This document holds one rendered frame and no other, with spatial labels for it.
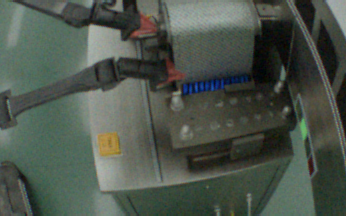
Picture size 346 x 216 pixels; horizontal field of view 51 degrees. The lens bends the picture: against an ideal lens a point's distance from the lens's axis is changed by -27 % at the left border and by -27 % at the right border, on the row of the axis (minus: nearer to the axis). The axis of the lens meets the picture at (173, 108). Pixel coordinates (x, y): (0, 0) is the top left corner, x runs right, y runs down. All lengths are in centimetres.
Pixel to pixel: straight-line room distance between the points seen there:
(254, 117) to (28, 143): 164
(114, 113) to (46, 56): 152
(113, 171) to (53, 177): 110
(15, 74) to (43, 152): 72
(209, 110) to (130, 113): 28
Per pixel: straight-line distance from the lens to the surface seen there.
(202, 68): 136
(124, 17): 121
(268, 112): 137
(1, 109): 116
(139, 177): 142
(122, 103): 154
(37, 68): 294
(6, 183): 235
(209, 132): 133
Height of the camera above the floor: 221
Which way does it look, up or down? 60 degrees down
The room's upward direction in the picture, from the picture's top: 6 degrees counter-clockwise
